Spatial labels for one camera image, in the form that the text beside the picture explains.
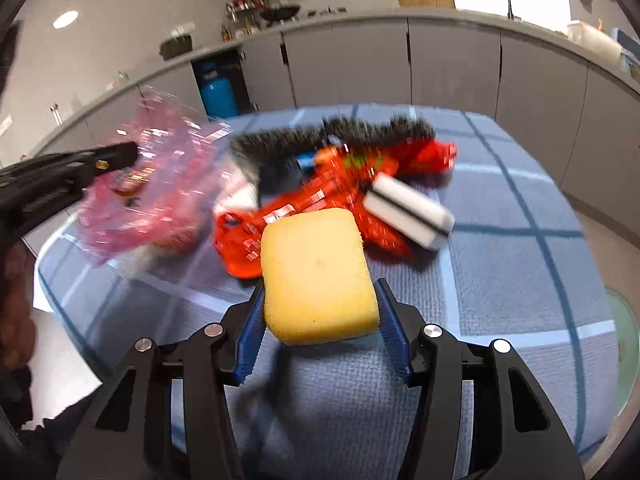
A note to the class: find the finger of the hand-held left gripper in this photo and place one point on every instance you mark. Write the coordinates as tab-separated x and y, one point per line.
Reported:
107	157

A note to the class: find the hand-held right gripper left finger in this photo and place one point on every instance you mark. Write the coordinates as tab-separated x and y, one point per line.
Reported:
250	340

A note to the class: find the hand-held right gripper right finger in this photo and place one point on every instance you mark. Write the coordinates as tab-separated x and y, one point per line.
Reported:
392	340

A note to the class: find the pink plastic bag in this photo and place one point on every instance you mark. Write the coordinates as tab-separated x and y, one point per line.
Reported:
160	200

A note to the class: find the yellow sponge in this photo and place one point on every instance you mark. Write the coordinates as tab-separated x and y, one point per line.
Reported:
315	275

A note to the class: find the round glass bin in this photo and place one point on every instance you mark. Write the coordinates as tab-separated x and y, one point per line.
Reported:
625	350

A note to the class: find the blue checked tablecloth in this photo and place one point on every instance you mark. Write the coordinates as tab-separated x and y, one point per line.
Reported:
500	285

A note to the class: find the blue gas cylinder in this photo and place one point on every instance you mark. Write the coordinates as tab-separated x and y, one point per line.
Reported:
218	97

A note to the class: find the white black-striped sponge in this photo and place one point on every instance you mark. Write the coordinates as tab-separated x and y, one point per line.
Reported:
400	210

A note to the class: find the dark cooking pot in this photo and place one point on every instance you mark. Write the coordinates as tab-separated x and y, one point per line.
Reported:
176	46

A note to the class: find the spice bottle rack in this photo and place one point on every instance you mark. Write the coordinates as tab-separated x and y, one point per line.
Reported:
240	15

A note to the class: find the black wok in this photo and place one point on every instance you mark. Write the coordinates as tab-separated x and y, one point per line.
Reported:
280	12

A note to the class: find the grey kitchen cabinet counter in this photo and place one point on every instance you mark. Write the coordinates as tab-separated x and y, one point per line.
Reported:
450	70

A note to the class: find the white plastic container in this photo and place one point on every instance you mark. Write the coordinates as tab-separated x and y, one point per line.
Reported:
592	40

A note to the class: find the teal dish rack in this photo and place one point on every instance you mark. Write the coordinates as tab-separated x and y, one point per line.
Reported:
627	55

